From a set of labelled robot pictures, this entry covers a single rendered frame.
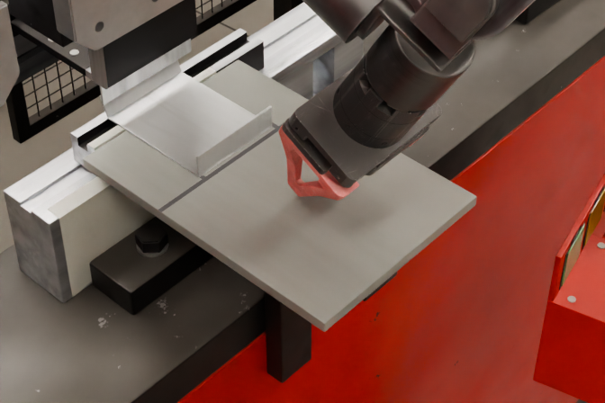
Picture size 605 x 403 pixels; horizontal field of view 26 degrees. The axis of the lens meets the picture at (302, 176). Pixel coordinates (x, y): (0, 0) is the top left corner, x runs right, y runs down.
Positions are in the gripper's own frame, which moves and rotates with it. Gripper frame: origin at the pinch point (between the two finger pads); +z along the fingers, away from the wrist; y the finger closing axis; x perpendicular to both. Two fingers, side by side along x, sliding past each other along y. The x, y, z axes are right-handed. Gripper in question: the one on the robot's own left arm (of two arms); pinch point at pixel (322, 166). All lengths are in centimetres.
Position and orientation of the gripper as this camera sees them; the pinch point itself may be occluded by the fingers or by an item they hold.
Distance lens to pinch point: 100.2
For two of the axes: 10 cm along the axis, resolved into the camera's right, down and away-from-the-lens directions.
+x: 6.5, 7.6, -1.0
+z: -3.6, 4.2, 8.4
